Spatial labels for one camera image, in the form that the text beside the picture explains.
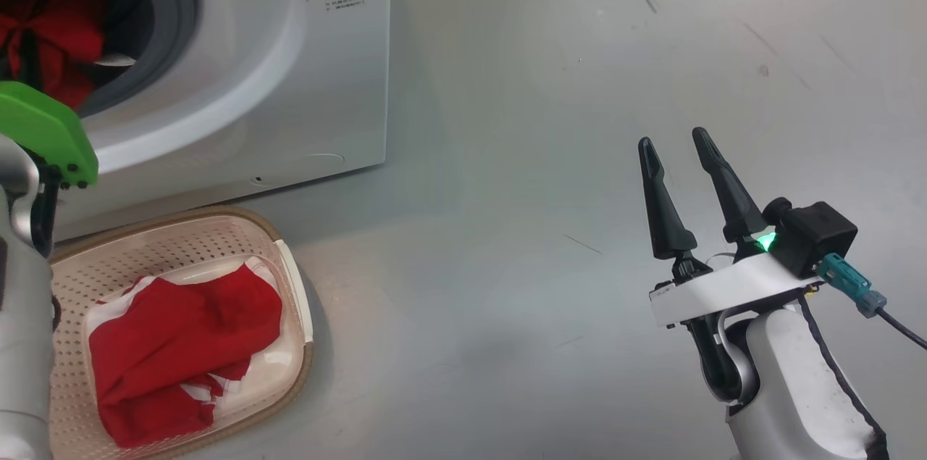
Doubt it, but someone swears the white washing machine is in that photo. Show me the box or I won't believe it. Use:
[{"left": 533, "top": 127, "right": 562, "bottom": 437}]
[{"left": 0, "top": 0, "right": 393, "bottom": 243}]

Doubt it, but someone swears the teal plug right camera cable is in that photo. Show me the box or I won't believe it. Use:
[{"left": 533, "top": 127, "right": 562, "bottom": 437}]
[{"left": 817, "top": 252, "right": 927, "bottom": 350}]

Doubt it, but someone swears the cream perforated laundry basket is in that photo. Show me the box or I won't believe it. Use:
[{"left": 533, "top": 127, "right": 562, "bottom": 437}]
[{"left": 47, "top": 205, "right": 314, "bottom": 460}]

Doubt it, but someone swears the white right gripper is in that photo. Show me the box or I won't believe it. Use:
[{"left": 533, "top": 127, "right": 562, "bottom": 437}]
[{"left": 637, "top": 127, "right": 823, "bottom": 327}]

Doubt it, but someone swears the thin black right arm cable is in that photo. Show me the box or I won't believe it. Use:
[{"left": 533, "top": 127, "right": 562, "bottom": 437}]
[{"left": 797, "top": 297, "right": 890, "bottom": 460}]

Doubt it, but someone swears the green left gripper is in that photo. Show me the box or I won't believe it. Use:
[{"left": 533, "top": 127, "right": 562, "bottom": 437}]
[{"left": 0, "top": 81, "right": 99, "bottom": 190}]

